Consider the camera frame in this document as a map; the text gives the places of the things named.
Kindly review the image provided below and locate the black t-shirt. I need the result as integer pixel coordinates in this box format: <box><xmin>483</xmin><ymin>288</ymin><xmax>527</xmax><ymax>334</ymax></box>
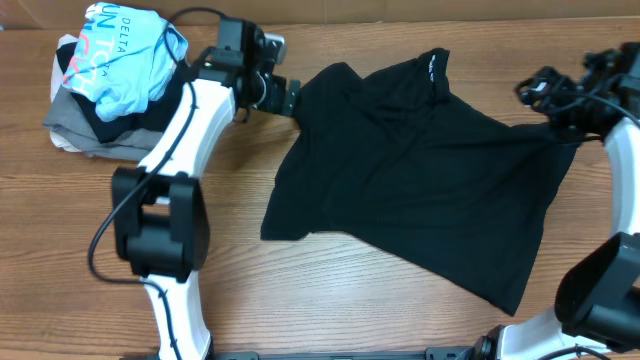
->
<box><xmin>260</xmin><ymin>48</ymin><xmax>577</xmax><ymax>315</ymax></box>

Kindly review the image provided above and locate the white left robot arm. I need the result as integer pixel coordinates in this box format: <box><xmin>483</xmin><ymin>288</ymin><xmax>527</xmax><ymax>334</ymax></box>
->
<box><xmin>108</xmin><ymin>16</ymin><xmax>300</xmax><ymax>359</ymax></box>

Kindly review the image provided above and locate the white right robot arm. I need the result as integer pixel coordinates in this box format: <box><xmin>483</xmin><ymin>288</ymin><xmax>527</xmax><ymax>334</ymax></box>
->
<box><xmin>425</xmin><ymin>42</ymin><xmax>639</xmax><ymax>360</ymax></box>

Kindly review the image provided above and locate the black folded garment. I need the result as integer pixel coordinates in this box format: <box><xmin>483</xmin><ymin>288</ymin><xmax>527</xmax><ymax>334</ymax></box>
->
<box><xmin>70</xmin><ymin>73</ymin><xmax>183</xmax><ymax>143</ymax></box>

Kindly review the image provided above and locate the light blue printed t-shirt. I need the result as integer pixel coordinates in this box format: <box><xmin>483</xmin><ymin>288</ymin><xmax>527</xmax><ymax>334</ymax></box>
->
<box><xmin>63</xmin><ymin>2</ymin><xmax>188</xmax><ymax>122</ymax></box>

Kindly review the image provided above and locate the grey folded garment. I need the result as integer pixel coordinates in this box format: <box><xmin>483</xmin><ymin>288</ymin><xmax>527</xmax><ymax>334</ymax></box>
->
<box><xmin>43</xmin><ymin>88</ymin><xmax>162</xmax><ymax>161</ymax></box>

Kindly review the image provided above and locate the white folded garment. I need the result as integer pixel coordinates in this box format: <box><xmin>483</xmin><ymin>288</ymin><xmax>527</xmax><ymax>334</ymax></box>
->
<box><xmin>49</xmin><ymin>34</ymin><xmax>79</xmax><ymax>153</ymax></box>

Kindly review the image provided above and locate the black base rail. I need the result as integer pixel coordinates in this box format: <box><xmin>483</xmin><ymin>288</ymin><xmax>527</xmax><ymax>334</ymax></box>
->
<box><xmin>209</xmin><ymin>346</ymin><xmax>474</xmax><ymax>360</ymax></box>

